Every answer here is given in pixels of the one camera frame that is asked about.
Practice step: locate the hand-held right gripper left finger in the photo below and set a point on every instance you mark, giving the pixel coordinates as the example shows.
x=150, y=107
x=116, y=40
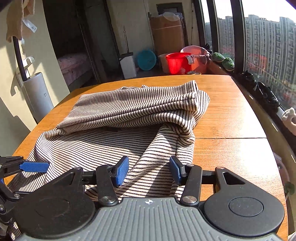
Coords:
x=121, y=171

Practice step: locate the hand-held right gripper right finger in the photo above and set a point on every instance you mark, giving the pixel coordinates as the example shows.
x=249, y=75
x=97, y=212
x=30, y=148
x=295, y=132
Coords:
x=174, y=170

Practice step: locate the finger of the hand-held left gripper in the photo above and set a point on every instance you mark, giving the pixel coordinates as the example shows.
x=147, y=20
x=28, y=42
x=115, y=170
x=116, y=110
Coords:
x=11, y=195
x=34, y=166

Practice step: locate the striped knit garment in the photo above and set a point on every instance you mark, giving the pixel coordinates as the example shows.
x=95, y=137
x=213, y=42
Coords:
x=138, y=104

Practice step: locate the grey cylindrical appliance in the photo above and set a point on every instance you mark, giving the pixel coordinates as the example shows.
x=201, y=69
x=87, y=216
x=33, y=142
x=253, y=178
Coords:
x=38, y=97

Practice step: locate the white trash bin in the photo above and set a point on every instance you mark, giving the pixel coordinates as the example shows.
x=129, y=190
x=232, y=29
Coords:
x=128, y=67

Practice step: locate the red plastic bucket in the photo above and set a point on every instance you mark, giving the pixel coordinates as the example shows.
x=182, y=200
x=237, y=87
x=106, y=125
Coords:
x=175, y=64

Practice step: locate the beige plastic bucket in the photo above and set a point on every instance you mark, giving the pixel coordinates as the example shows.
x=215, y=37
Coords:
x=162, y=63

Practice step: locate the bed with pink bedding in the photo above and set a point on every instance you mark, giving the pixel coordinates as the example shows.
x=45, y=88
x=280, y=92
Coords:
x=71, y=63

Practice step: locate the grey rag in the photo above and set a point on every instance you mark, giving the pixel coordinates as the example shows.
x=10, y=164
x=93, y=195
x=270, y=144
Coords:
x=204, y=59

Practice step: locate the black shoe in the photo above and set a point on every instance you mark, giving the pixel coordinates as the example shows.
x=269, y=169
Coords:
x=247, y=78
x=268, y=95

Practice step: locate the green fuzzy slipper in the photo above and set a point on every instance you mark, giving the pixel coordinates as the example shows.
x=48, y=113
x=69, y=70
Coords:
x=217, y=57
x=228, y=63

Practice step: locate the pink plastic basin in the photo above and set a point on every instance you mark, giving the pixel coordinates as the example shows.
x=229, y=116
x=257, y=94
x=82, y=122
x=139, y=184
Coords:
x=194, y=49

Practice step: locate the white plush toy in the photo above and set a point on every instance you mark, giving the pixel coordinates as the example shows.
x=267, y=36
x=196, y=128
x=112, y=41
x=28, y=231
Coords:
x=289, y=118

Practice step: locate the tall cardboard box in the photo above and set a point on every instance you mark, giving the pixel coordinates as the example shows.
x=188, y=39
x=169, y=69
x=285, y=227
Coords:
x=166, y=34

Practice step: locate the white paper tag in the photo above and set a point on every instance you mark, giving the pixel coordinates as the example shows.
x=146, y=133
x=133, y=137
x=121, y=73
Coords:
x=30, y=26

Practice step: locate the thin metal pole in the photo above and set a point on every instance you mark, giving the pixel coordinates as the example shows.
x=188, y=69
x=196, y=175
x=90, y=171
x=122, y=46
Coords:
x=192, y=23

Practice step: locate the beige hanging cloth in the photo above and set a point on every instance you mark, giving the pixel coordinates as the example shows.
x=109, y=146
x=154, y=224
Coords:
x=15, y=18

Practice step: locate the clear plastic bag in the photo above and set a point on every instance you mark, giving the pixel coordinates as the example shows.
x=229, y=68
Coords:
x=172, y=15

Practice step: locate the white wall bracket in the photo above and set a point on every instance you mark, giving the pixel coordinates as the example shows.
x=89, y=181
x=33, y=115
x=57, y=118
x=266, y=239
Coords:
x=27, y=60

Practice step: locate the black window frame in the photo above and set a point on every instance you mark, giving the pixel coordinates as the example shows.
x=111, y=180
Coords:
x=238, y=34

